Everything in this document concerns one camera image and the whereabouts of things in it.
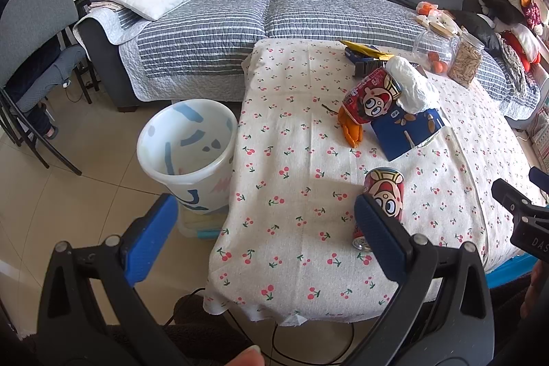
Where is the grey striped quilt cover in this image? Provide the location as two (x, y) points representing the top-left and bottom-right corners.
(72, 0), (542, 121)

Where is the black cable on floor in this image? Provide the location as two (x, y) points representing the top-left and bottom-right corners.
(165, 287), (358, 366)

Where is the pile of clothes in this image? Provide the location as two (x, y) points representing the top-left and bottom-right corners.
(451, 0), (544, 98)

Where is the white tissue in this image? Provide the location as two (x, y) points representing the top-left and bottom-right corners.
(384, 56), (439, 114)

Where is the red cartoon can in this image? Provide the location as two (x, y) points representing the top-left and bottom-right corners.
(353, 167), (404, 253)
(341, 67), (402, 125)

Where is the blue snack box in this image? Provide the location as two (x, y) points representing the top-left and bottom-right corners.
(370, 104), (445, 162)

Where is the clear jar with tomatoes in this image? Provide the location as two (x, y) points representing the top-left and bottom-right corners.
(412, 30), (459, 76)

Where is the black plastic tray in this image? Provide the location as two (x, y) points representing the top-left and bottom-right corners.
(354, 59), (386, 79)

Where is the small blue box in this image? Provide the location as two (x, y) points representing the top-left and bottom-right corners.
(344, 46), (366, 64)

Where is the yellow snack wrapper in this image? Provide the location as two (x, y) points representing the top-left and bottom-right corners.
(341, 40), (394, 61)

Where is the white blue-patterned trash bin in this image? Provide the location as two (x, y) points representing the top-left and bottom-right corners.
(136, 98), (237, 215)

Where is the grey office chair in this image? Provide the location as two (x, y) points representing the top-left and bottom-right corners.
(1, 0), (86, 176)

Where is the glass jar with sticks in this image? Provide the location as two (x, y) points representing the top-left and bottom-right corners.
(447, 30), (485, 88)

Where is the orange peel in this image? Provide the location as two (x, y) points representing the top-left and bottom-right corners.
(338, 107), (363, 149)

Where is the cherry print tablecloth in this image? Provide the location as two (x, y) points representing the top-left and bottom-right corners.
(204, 39), (544, 326)

